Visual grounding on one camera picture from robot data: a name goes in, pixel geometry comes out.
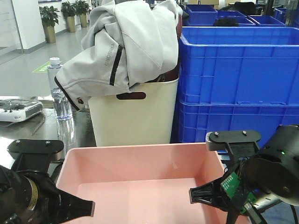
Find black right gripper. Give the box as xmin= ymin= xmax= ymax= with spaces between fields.
xmin=189 ymin=125 xmax=299 ymax=212

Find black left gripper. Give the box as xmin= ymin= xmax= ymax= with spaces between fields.
xmin=0 ymin=139 xmax=95 ymax=224

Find pink plastic bin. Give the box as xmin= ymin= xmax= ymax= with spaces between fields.
xmin=57 ymin=143 xmax=227 ymax=224

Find blue bin background right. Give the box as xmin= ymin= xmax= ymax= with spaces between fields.
xmin=247 ymin=15 xmax=285 ymax=27

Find blue bin background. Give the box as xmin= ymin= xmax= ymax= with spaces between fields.
xmin=247 ymin=15 xmax=285 ymax=27
xmin=185 ymin=5 xmax=218 ymax=26

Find blue bin background left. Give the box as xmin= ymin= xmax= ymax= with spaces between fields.
xmin=185 ymin=5 xmax=218 ymax=26

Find green circuit board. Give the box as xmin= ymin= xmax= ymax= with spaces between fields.
xmin=220 ymin=172 xmax=257 ymax=215

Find large blue crate lower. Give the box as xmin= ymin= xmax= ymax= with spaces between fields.
xmin=176 ymin=100 xmax=299 ymax=146

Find large blue crate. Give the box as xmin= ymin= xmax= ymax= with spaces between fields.
xmin=176 ymin=100 xmax=299 ymax=146
xmin=179 ymin=27 xmax=299 ymax=106

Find clear water bottle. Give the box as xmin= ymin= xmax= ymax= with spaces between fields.
xmin=47 ymin=57 xmax=72 ymax=120

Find white remote controller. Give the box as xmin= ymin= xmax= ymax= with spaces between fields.
xmin=0 ymin=99 xmax=43 ymax=123

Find cream plastic basket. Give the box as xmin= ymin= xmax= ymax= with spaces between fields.
xmin=89 ymin=79 xmax=178 ymax=147

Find large blue crate upper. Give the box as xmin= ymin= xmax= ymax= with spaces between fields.
xmin=179 ymin=27 xmax=299 ymax=106

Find person's black hair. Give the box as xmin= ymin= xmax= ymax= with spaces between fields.
xmin=213 ymin=17 xmax=239 ymax=27

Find grey jacket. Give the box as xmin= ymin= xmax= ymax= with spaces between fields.
xmin=54 ymin=0 xmax=183 ymax=110

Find potted plant gold pot left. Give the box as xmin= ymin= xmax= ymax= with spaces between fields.
xmin=39 ymin=6 xmax=59 ymax=43

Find potted plant gold pot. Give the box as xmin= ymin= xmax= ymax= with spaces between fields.
xmin=74 ymin=0 xmax=89 ymax=28
xmin=61 ymin=1 xmax=76 ymax=33
xmin=39 ymin=6 xmax=59 ymax=43

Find potted plant gold pot middle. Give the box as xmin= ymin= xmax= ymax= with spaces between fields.
xmin=61 ymin=1 xmax=76 ymax=33

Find potted plant gold pot right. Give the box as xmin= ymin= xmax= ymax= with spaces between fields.
xmin=74 ymin=0 xmax=89 ymax=28

